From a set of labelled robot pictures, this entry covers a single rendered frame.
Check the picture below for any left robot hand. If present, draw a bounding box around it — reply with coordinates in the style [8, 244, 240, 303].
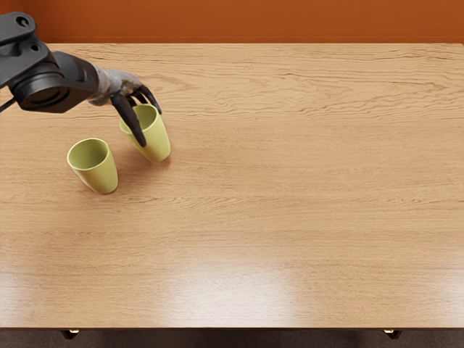
[88, 68, 162, 148]

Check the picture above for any yellow-green cup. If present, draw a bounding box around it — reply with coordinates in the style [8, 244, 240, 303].
[66, 138, 119, 196]
[119, 103, 172, 163]

